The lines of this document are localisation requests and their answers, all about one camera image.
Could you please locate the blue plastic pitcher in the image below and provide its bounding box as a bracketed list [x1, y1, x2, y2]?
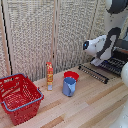
[61, 76, 77, 98]

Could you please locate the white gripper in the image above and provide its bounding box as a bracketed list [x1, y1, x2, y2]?
[90, 56, 105, 67]

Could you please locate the red plastic shopping basket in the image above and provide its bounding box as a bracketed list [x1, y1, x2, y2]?
[0, 73, 45, 127]

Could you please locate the black toaster oven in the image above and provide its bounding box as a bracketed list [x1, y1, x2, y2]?
[98, 38, 128, 77]

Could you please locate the orange red carton box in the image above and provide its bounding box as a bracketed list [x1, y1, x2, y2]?
[45, 61, 55, 92]

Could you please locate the red bowl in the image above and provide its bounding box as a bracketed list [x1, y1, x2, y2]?
[63, 70, 81, 83]

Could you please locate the black oven tray rack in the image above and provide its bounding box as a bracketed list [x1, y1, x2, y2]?
[77, 63, 111, 85]

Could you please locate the wooden lattice folding screen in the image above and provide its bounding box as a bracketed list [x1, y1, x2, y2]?
[0, 0, 111, 83]

